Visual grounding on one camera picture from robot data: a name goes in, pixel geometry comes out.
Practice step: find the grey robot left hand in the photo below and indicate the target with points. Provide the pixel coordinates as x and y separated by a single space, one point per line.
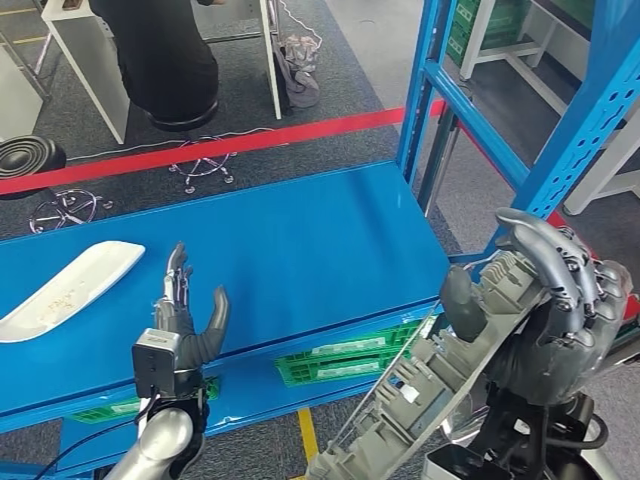
185 331

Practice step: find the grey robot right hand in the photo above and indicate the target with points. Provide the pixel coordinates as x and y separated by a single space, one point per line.
560 358

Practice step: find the silver wheel hubcap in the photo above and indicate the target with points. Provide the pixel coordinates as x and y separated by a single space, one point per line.
425 391

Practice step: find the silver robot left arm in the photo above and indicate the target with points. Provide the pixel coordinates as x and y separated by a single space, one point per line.
164 437

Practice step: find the blue metal shelf rack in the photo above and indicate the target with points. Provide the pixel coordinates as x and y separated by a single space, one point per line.
300 252

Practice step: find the white plastic trim panel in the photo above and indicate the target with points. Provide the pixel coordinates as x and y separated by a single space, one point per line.
65 291

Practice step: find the black stool chrome base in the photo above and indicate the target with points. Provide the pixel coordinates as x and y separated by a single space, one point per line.
185 123
25 159

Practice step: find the person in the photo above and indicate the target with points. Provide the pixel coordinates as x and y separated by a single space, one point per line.
160 60

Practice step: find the white desk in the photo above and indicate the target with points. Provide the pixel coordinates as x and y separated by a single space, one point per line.
84 79

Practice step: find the grey cloth bag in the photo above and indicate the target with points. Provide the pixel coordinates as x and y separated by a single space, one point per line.
300 79

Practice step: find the white side cabinet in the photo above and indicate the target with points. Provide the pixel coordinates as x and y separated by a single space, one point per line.
15 99

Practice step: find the green crate stack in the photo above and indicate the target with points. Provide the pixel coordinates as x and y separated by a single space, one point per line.
467 26

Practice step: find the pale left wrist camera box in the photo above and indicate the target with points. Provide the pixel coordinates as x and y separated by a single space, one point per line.
155 364

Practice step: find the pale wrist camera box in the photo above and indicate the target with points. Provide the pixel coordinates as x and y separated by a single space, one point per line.
450 467
155 364

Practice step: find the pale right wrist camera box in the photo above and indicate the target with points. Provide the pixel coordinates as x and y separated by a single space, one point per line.
450 467

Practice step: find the chrome stanchion post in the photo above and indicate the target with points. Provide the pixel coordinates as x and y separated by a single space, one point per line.
440 166

